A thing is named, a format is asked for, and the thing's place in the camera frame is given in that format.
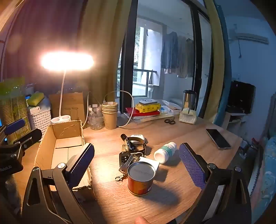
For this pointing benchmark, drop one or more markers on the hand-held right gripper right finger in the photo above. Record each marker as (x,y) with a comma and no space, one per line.
(192,165)

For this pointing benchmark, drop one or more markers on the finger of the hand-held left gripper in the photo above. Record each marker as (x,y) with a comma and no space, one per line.
(29,137)
(15,126)

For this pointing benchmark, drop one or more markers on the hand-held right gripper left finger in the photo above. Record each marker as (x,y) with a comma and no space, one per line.
(83,164)

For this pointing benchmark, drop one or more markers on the white pill bottle green label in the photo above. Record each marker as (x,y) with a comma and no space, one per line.
(167,150)

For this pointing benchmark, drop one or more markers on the cardboard box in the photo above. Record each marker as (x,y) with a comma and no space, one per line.
(62,137)

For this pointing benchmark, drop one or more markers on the white charger plug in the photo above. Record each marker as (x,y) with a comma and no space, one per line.
(151,163)

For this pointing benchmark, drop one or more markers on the bunch of keys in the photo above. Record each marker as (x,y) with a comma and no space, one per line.
(125,159)

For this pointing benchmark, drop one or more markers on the red tin can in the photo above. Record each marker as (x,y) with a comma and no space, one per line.
(140,183)

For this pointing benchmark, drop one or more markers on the person's right hand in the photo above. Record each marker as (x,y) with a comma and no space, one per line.
(141,220)

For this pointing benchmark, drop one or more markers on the green printed carton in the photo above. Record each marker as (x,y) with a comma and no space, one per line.
(15,107)

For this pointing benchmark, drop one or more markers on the white woven plastic basket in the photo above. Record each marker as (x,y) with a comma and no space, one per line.
(40,118)

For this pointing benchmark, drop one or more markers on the yellow green sponge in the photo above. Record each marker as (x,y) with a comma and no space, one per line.
(35,99)

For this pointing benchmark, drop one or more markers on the white desk lamp base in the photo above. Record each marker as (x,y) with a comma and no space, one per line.
(60,119)

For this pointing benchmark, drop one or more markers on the black smartphone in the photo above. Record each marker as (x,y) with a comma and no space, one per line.
(217,139)

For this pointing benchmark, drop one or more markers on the clear plastic bag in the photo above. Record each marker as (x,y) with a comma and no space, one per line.
(45,102)

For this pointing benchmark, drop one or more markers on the clear glass jar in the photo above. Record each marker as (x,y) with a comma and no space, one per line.
(96,120)

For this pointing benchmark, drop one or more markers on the black scissors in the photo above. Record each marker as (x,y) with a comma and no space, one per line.
(171,122)

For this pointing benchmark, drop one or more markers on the pale yellow tissue pack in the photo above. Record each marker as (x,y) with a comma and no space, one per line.
(187,117)

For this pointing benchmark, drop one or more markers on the stack of brown paper cups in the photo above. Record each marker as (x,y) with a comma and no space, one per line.
(110,120)

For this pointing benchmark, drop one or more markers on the brown lamp packaging carton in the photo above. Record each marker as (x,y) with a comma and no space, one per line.
(73,103)

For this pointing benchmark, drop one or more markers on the white flat boxes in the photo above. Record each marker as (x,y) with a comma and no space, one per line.
(170,107)

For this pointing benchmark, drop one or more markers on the white low stand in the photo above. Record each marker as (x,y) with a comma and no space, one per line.
(232,118)

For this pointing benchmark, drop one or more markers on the stack of papers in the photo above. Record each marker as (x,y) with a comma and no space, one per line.
(146,118)

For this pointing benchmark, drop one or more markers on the steel travel mug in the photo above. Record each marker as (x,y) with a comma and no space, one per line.
(188,99)

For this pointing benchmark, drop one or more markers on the yellow packet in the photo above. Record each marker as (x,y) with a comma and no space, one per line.
(148,108)

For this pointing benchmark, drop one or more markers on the red book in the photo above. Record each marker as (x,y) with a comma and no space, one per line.
(130,111)

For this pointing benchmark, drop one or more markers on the printed blue blanket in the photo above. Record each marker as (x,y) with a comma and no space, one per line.
(267,172)

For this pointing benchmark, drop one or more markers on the white round-cornered device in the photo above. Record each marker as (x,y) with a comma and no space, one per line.
(146,102)

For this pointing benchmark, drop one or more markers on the black monitor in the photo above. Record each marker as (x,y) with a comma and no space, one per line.
(241,97)

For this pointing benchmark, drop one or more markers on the blue curtain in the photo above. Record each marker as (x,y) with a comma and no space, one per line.
(225,75)

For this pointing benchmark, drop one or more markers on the dark purple curtain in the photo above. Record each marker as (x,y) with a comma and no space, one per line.
(43,25)

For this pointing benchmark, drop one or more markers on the yellow curtain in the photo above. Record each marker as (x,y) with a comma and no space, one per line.
(216,64)

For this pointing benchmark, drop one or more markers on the hanging grey garment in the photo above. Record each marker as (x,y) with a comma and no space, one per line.
(185,58)

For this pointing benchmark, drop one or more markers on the olive curtain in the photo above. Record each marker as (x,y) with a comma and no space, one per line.
(101,53)

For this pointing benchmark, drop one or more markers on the hanging blue garment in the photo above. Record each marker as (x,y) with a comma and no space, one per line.
(169,51)

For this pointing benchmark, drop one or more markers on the white air conditioner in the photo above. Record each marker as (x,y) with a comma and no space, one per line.
(252,38)

